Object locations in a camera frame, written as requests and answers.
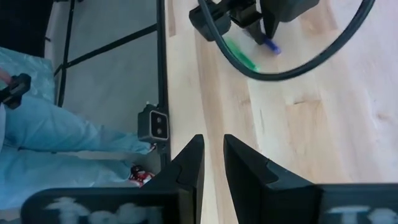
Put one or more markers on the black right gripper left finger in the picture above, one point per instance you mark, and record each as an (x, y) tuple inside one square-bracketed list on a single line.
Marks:
[(189, 186)]

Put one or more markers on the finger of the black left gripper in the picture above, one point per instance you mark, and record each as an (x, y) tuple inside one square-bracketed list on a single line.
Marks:
[(272, 26), (258, 32)]

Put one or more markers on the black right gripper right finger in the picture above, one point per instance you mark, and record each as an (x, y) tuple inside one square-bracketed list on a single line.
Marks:
[(261, 193)]

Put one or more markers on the purple highlighter marker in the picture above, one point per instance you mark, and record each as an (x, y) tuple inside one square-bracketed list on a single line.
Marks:
[(275, 48)]

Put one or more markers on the green highlighter marker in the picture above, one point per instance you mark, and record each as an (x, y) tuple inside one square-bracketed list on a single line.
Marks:
[(243, 53)]

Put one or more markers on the red white object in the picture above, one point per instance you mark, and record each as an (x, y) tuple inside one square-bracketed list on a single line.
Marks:
[(140, 176)]

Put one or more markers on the person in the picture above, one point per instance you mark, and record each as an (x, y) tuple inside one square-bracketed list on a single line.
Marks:
[(46, 130)]

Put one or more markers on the person's hand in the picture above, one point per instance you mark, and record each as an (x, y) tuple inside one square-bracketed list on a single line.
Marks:
[(4, 76)]

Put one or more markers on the large black object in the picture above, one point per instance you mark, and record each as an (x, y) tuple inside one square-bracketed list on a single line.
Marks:
[(21, 25)]

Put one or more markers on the black table-level camera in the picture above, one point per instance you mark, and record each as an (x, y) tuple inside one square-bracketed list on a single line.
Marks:
[(155, 126)]

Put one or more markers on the black aluminium table frame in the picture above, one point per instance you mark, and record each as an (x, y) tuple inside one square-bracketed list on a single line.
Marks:
[(161, 62)]

